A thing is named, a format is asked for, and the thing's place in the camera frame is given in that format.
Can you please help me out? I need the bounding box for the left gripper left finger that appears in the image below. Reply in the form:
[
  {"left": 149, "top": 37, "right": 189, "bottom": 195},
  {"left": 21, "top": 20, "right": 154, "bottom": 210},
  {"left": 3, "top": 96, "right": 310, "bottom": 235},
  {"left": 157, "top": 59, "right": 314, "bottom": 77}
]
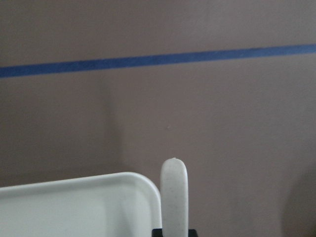
[{"left": 152, "top": 229, "right": 162, "bottom": 237}]

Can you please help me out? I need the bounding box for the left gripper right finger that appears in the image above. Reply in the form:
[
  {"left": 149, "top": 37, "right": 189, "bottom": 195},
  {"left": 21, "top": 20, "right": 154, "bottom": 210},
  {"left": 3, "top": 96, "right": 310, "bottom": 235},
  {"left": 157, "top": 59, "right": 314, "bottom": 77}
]
[{"left": 188, "top": 229, "right": 198, "bottom": 237}]

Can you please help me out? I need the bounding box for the white rectangular tray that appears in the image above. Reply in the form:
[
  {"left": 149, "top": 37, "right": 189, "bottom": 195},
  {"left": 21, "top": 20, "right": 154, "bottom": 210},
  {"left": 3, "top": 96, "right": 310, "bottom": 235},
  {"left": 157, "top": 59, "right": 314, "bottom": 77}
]
[{"left": 0, "top": 172, "right": 161, "bottom": 237}]

